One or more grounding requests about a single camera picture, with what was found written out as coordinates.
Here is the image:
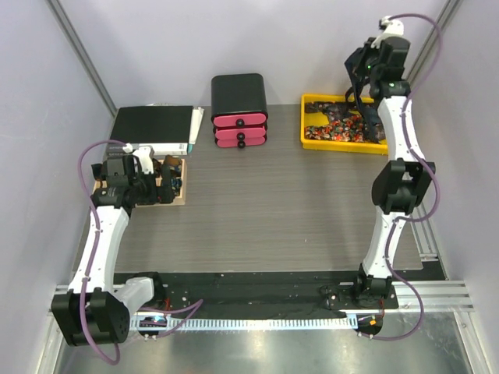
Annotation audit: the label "blue brown striped tie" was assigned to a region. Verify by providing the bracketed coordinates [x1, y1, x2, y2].
[345, 56, 384, 143]

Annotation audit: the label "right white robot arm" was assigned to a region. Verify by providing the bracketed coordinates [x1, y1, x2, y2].
[345, 36, 436, 308]

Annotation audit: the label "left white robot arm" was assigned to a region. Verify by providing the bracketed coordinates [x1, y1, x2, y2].
[51, 146, 175, 347]

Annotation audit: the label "wooden compartment organizer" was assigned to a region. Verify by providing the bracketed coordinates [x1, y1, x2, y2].
[90, 155, 185, 211]

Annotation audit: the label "black flat box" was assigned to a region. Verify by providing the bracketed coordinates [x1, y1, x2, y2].
[110, 105, 195, 157]

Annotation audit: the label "colourful floral tie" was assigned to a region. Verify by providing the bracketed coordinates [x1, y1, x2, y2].
[303, 101, 386, 143]

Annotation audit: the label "yellow plastic tray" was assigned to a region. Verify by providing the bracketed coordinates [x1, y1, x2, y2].
[299, 93, 388, 155]

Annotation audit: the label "black pink drawer box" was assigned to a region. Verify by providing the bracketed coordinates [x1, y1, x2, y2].
[211, 73, 268, 149]

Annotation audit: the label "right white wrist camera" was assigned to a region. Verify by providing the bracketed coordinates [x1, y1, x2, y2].
[370, 16, 405, 49]

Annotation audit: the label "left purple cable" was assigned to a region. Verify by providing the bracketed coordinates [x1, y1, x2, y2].
[76, 139, 129, 366]

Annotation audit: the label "purple cable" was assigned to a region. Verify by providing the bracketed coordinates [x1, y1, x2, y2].
[373, 13, 441, 342]
[76, 139, 129, 366]

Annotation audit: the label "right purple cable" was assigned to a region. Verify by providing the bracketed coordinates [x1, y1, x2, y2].
[373, 13, 441, 342]

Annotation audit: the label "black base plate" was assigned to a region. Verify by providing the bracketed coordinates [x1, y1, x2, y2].
[159, 271, 398, 320]

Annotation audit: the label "white slotted cable duct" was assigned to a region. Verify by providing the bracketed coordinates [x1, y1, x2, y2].
[130, 315, 358, 333]

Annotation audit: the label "aluminium frame rail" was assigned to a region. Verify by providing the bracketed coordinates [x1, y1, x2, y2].
[394, 280, 474, 312]

